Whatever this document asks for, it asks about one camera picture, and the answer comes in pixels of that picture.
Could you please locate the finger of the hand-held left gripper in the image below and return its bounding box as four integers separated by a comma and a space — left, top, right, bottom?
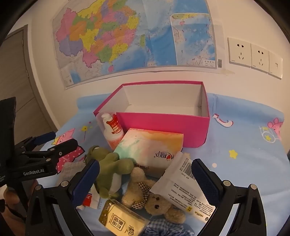
23, 139, 78, 162
14, 132, 56, 151

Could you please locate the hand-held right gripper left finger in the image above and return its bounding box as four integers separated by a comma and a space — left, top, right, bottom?
25, 159, 100, 236

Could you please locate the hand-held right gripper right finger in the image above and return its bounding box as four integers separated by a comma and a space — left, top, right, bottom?
191, 158, 268, 236

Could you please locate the floral tissue pack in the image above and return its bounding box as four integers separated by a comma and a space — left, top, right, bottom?
76, 183, 101, 210

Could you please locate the grey knitted cloth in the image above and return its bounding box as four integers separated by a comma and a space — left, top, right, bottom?
55, 161, 89, 189

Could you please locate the white printed packet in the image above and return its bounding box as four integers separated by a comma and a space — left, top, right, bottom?
149, 151, 216, 222

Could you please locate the green frog plush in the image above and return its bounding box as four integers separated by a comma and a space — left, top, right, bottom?
87, 145, 135, 198

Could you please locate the yellow tissue pack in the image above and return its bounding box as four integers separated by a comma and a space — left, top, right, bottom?
98, 199, 150, 236

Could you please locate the beige teddy bear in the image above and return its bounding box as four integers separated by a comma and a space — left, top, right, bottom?
121, 167, 186, 224

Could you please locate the blue gingham scrunchie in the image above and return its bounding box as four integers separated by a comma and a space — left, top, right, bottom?
142, 218, 194, 236

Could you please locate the pink cardboard box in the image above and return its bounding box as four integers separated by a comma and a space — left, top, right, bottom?
94, 80, 211, 148

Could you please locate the person's left hand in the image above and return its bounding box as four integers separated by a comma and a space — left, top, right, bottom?
0, 179, 39, 227

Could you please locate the white orange lotion bottle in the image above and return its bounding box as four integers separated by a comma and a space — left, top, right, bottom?
96, 112, 125, 150

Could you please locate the grey wooden door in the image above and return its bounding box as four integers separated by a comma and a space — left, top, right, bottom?
0, 25, 57, 146

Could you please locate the pastel tissue pack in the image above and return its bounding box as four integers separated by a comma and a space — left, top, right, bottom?
113, 128, 184, 179

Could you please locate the colourful wall map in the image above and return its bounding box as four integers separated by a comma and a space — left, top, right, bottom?
53, 0, 235, 89

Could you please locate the white wall socket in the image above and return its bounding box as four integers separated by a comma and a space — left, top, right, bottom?
228, 37, 252, 68
250, 44, 270, 74

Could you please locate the white wall switch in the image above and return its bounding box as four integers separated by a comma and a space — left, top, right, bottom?
268, 51, 283, 80

